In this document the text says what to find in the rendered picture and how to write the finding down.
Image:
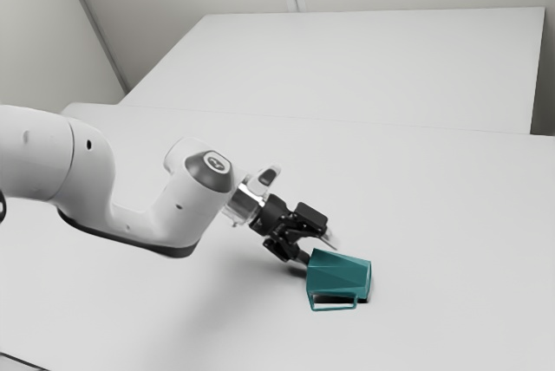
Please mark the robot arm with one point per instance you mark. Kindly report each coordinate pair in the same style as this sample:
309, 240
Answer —
86, 176

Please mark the teal faceted mug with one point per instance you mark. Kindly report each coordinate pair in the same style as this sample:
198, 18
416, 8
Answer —
338, 277

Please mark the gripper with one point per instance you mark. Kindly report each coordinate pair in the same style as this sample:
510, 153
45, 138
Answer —
277, 216

